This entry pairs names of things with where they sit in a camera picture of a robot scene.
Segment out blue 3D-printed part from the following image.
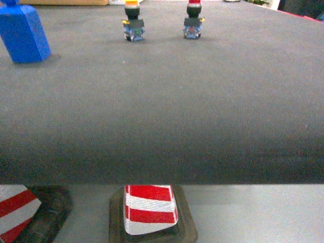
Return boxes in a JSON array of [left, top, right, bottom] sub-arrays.
[[1, 1, 51, 63]]

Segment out black conveyor belt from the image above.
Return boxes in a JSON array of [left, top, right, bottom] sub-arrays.
[[1, 1, 323, 184]]

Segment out red white striped post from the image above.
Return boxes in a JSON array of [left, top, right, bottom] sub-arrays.
[[1, 185, 73, 242], [108, 184, 198, 242]]

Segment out yellow push button switch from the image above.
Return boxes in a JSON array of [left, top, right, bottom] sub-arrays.
[[123, 1, 145, 42]]

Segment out red push button switch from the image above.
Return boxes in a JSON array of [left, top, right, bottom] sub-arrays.
[[183, 0, 205, 39]]

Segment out red white striped post left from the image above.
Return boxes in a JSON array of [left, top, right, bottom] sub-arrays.
[[1, 185, 73, 242]]

